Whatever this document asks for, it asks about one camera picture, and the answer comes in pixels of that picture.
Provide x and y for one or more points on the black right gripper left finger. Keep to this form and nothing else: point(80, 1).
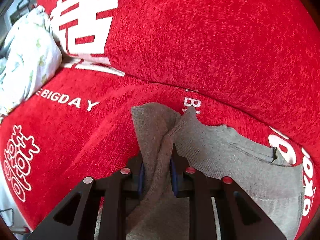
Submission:
point(96, 208)

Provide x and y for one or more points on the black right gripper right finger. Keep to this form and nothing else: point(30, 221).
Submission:
point(218, 205)

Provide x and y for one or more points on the grey knitted garment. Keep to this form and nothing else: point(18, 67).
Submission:
point(217, 151)

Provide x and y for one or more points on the white floral blanket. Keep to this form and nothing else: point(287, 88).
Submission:
point(29, 58)

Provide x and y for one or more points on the black framed wall object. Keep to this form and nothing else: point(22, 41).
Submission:
point(22, 8)

